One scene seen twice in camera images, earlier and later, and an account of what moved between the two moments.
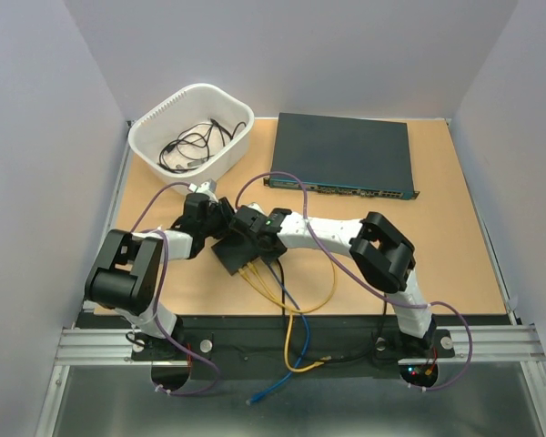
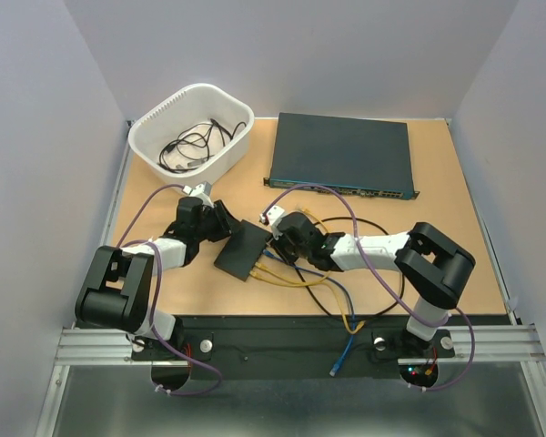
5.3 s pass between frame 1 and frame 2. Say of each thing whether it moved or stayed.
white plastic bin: stayed
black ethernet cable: moved
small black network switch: stayed
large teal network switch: stayed
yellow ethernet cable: moved
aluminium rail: stayed
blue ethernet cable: moved
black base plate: stayed
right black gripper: moved
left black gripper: stayed
